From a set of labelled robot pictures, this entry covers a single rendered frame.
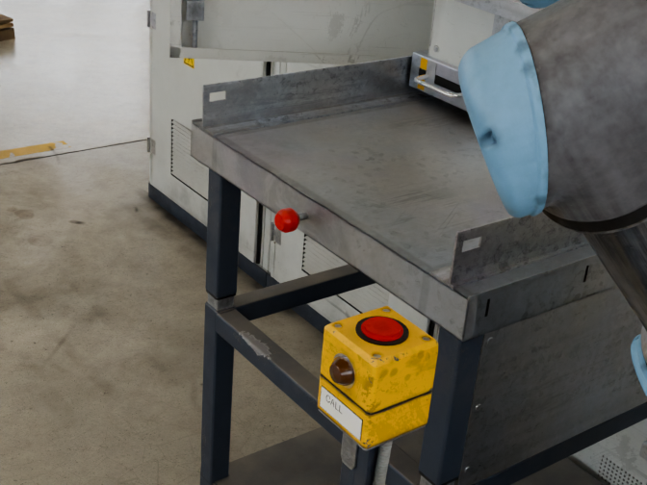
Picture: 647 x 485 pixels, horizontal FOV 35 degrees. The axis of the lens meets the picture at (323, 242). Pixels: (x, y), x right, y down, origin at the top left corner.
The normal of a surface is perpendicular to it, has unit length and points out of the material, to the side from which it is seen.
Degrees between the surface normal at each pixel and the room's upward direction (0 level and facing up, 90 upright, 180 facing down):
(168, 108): 90
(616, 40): 61
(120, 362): 0
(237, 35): 90
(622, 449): 90
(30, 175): 0
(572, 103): 77
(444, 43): 90
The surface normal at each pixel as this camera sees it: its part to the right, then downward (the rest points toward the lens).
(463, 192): 0.07, -0.89
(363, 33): 0.11, 0.45
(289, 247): -0.81, 0.21
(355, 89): 0.59, 0.40
